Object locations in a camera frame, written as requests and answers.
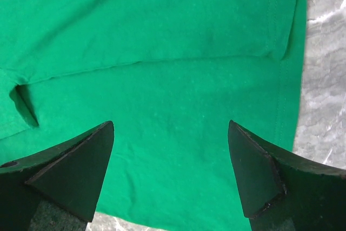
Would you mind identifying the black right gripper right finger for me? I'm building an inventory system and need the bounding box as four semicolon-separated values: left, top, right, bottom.
228;121;345;230

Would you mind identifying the green t shirt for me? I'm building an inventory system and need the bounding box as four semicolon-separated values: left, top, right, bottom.
1;0;307;230

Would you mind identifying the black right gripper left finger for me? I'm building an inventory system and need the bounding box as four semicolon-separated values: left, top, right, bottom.
1;121;114;230

